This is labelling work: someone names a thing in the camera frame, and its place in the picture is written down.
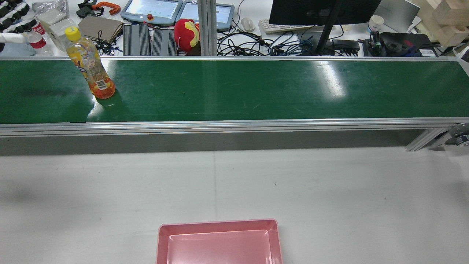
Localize orange juice bottle yellow cap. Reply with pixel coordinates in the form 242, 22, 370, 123
65, 27, 116, 99

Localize pink plastic basket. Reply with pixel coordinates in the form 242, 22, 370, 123
156, 219, 283, 264

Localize green conveyor belt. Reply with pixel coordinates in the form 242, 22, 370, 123
0, 56, 469, 152
0, 59, 469, 124

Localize red yellow plush toy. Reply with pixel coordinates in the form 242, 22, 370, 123
174, 19, 201, 54

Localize grey finned power unit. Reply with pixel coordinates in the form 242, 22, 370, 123
151, 29, 178, 56
123, 24, 151, 56

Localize white keyboard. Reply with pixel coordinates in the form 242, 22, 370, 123
258, 19, 325, 34

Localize grey teach pendant red button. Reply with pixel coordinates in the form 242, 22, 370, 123
121, 0, 183, 26

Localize black computer monitor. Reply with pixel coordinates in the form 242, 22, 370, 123
269, 0, 382, 55

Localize brown cardboard folder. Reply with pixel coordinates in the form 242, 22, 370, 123
78, 16, 124, 44

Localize orange bar clamp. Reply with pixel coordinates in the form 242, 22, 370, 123
92, 2, 121, 15

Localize white paper cup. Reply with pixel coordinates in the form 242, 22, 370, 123
368, 15, 385, 34

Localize black equipment case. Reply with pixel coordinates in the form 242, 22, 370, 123
370, 32, 437, 58

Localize silver laptop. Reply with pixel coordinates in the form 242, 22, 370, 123
374, 0, 421, 34

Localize white carton box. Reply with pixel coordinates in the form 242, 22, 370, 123
38, 9, 67, 27
49, 18, 80, 51

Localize water bottle red label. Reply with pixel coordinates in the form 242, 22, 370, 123
31, 19, 48, 37
23, 29, 54, 56

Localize clear plastic bag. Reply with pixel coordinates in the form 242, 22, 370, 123
32, 0, 69, 16

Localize pale blue cloth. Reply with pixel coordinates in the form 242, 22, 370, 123
0, 33, 36, 58

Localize light wooden blocks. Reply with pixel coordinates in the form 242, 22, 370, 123
413, 0, 469, 47

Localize black white device row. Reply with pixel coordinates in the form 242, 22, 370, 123
0, 0, 34, 33

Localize black cable tangle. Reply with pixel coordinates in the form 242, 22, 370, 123
217, 31, 320, 56

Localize blue cable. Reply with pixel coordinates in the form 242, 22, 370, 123
269, 32, 313, 56

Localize aluminium profile post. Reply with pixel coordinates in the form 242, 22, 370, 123
198, 0, 218, 56

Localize black cable bundle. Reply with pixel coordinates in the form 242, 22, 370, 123
93, 31, 124, 56

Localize metal conveyor end bracket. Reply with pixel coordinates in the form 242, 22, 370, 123
429, 122, 469, 150

